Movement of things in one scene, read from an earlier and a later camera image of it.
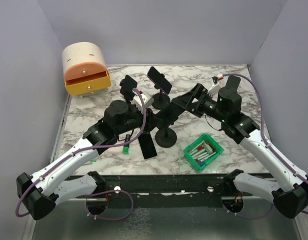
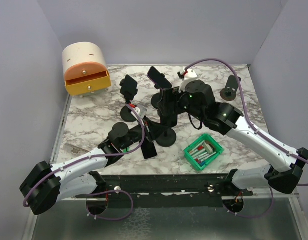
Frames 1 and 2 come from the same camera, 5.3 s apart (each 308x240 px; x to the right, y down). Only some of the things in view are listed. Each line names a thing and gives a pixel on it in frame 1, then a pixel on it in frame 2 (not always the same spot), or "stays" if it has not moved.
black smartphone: (147, 145) stays
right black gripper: (185, 100) → (179, 111)
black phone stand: (127, 85) stays
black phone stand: (165, 137) stays
